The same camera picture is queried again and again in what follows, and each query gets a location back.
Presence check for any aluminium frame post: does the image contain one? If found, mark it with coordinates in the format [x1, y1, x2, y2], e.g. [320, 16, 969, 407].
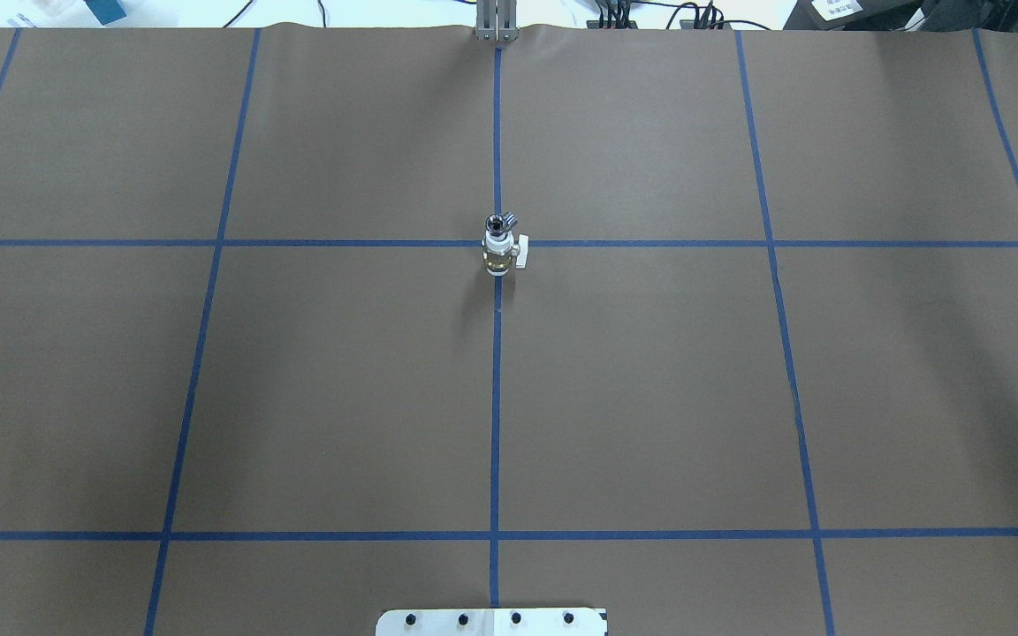
[472, 0, 520, 44]

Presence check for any white brass PPR valve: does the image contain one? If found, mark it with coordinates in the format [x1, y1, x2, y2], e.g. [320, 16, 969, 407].
[482, 232, 530, 277]

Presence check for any blue block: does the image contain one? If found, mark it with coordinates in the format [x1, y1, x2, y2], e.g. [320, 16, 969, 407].
[84, 0, 128, 26]

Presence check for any white pedestal column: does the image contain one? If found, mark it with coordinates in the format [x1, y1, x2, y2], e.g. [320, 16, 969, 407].
[375, 608, 609, 635]

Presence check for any chrome pipe fitting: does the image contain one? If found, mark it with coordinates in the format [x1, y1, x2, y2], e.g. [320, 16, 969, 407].
[485, 213, 517, 241]

